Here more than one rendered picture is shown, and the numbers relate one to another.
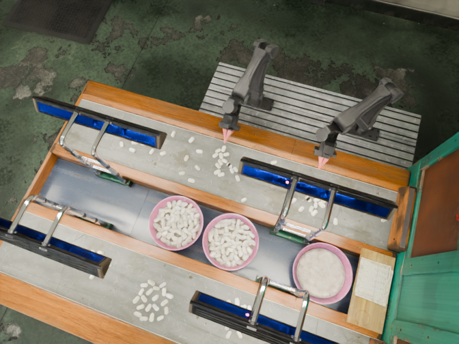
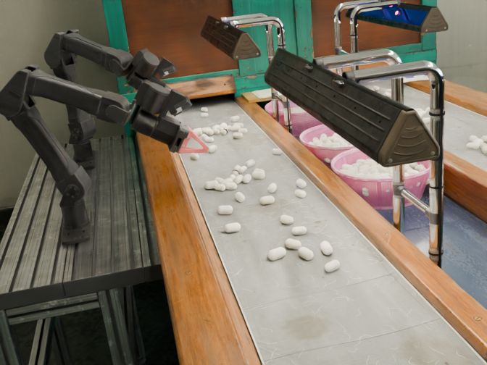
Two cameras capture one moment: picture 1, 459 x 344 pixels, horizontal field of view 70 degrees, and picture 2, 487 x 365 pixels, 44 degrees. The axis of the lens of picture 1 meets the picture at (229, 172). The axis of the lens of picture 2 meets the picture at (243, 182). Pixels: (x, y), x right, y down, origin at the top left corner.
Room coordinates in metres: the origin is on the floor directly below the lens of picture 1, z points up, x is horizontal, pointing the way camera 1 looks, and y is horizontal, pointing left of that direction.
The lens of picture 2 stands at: (1.51, 1.28, 1.31)
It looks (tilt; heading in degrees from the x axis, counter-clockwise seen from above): 21 degrees down; 234
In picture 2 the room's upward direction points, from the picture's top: 6 degrees counter-clockwise
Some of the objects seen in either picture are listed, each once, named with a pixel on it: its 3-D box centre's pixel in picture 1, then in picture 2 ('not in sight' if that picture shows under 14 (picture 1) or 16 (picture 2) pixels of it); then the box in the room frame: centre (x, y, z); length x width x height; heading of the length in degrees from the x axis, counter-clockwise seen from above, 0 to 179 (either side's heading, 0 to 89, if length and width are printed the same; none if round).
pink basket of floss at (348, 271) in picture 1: (320, 272); (301, 116); (0.01, -0.35, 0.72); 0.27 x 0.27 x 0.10
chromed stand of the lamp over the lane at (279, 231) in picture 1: (300, 213); (255, 85); (0.26, -0.29, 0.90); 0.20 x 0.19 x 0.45; 63
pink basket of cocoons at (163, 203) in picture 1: (177, 224); (383, 177); (0.33, 0.29, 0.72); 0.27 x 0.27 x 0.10
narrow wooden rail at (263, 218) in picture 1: (210, 201); (310, 178); (0.42, 0.12, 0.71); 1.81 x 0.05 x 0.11; 63
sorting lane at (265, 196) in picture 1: (221, 168); (247, 182); (0.58, 0.04, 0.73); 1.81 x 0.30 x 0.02; 63
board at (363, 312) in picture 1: (371, 289); (284, 92); (-0.09, -0.55, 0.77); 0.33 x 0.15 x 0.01; 153
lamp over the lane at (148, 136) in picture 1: (98, 119); (327, 90); (0.77, 0.54, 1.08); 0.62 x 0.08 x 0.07; 63
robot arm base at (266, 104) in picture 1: (256, 98); (75, 214); (0.98, -0.21, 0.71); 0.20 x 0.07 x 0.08; 63
